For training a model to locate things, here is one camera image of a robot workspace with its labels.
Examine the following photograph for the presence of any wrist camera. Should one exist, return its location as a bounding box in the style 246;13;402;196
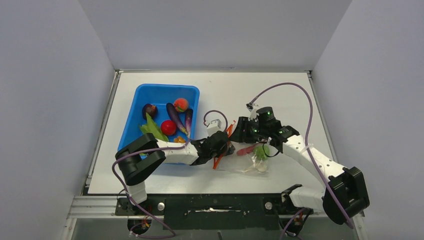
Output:
246;102;260;121
206;119;222;137

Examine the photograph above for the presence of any fake peach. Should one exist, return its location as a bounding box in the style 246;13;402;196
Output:
173;98;189;113

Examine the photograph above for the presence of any orange fake corn piece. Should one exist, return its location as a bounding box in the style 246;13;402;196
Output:
173;136;186;143

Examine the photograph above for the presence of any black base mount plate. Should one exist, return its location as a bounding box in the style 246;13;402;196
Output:
115;193;299;231

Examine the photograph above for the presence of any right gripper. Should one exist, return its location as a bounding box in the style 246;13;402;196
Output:
230;117;269;144

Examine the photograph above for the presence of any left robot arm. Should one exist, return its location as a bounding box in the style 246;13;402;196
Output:
112;130;230;206

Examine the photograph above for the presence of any white fake garlic piece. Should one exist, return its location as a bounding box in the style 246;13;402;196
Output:
245;155;268;173

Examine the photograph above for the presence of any green fake bumpy vegetable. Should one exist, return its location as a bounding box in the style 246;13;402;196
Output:
253;144;270;161

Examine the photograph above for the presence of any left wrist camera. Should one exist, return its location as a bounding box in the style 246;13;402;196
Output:
206;119;222;137

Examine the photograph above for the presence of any fake red chili pepper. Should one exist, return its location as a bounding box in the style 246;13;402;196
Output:
236;144;257;157

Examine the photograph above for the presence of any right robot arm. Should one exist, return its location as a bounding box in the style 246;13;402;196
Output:
229;106;370;225

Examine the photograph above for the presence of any clear zip top bag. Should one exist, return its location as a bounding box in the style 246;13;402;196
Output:
212;142;268;176

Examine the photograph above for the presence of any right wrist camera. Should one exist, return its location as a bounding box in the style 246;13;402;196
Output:
246;102;260;121

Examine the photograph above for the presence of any fake dark plum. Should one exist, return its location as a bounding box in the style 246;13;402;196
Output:
142;103;158;120

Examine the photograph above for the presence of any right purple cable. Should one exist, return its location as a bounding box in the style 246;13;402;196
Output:
249;82;355;230

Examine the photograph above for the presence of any blue plastic bin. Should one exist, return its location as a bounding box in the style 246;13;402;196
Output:
117;83;200;150

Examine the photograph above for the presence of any fake purple eggplant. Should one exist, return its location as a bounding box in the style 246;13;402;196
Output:
166;103;188;135
184;108;194;138

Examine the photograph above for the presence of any green fake leafy vegetable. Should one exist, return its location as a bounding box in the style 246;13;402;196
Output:
138;113;169;142

